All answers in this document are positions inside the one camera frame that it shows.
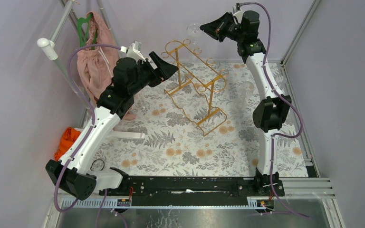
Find orange cloth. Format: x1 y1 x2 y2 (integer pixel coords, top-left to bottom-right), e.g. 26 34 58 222
54 127 81 161

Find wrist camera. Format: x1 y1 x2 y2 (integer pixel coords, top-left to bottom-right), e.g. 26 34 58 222
120 40 146 62
232 3 244 24

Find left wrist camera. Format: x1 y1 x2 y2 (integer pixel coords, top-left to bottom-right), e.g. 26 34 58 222
120 40 146 62

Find floral tablecloth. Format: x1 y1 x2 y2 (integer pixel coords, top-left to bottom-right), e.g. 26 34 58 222
72 61 309 178

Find green clothes hanger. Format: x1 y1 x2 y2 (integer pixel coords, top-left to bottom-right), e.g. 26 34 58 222
77 12 93 47

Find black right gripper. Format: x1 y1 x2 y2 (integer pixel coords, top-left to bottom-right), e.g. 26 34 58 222
200 12 244 43

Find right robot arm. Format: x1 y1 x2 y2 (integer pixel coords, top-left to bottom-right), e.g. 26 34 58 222
200 10 291 196

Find gold wire wine glass rack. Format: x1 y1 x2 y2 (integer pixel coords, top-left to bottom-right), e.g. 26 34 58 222
162 39 228 137

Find pink shorts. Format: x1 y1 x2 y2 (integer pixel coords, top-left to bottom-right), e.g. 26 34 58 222
77 11 119 107

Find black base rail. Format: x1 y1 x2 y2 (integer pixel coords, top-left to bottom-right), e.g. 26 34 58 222
107 176 285 206

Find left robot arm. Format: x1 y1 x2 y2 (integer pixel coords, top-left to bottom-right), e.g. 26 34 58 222
45 52 179 200

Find silver clothes rail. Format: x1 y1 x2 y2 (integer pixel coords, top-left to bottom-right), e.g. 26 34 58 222
37 0 87 100

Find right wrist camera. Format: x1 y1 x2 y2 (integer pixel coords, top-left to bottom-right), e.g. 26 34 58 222
232 3 244 24

